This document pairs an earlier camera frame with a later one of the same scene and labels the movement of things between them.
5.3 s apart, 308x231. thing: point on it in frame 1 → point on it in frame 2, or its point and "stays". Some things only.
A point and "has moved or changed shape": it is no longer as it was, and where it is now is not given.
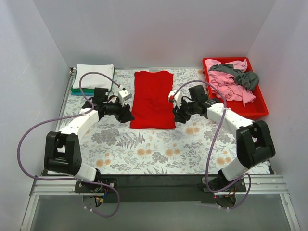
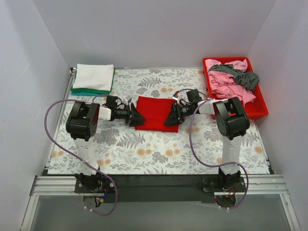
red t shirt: (153, 106) has moved or changed shape
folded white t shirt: (92, 80) stays
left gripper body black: (123, 112) → (130, 115)
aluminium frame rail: (260, 185) stays
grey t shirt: (248, 80) stays
